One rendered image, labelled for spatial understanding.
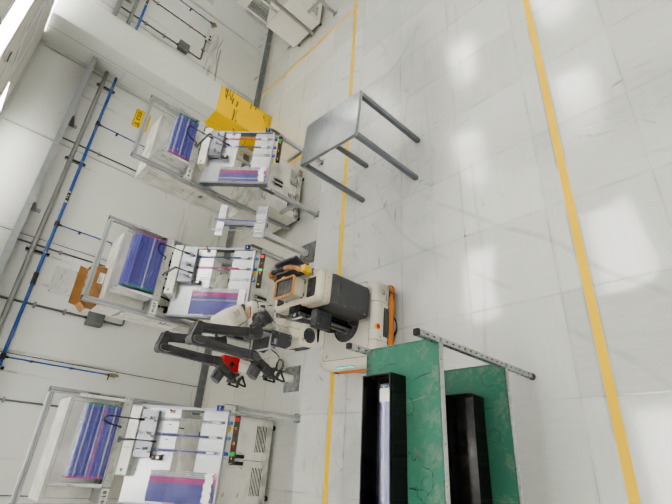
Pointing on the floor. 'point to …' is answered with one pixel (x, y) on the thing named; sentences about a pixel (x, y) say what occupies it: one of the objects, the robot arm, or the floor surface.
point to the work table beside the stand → (317, 136)
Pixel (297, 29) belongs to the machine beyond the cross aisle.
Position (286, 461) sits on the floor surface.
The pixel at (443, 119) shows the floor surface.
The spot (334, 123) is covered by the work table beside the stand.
